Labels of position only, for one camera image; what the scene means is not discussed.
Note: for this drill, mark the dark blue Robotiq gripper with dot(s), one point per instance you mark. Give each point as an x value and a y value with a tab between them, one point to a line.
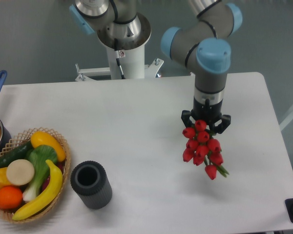
208	113

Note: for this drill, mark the red tulip bouquet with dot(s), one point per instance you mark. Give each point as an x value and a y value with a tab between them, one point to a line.
203	148

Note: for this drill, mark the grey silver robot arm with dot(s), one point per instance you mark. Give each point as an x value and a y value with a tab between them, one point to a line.
202	49

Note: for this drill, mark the dark grey ribbed vase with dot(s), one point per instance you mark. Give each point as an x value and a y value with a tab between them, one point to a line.
90	182

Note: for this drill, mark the red fruit in basket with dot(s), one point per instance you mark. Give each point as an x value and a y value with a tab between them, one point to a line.
60	165

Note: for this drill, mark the yellow banana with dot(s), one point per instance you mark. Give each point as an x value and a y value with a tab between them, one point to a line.
43	199

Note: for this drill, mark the yellow squash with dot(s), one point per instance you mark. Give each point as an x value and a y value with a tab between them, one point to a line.
43	138

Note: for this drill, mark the green bok choy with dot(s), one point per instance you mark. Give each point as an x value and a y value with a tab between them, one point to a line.
38	157

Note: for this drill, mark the green cucumber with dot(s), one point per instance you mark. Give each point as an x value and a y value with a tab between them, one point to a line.
19	152

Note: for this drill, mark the beige round disc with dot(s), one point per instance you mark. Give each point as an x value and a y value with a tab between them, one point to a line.
20	172

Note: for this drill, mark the orange fruit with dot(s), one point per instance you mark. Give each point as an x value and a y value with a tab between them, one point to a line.
10	197

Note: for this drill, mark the woven wicker basket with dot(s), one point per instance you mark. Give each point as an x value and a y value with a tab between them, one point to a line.
65	160

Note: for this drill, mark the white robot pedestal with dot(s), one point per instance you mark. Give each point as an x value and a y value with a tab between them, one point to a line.
123	64

